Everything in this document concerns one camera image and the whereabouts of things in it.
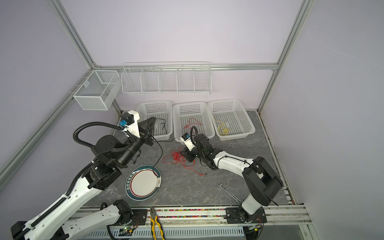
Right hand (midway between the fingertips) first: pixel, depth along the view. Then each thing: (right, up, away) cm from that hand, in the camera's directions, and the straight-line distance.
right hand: (183, 151), depth 86 cm
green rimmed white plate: (-23, -18, 0) cm, 29 cm away
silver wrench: (+28, -24, -5) cm, 37 cm away
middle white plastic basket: (0, +23, +30) cm, 38 cm away
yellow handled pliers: (-13, -32, -13) cm, 37 cm away
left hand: (-9, +17, -28) cm, 33 cm away
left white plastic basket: (-20, +26, +34) cm, 48 cm away
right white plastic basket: (+35, +19, +30) cm, 50 cm away
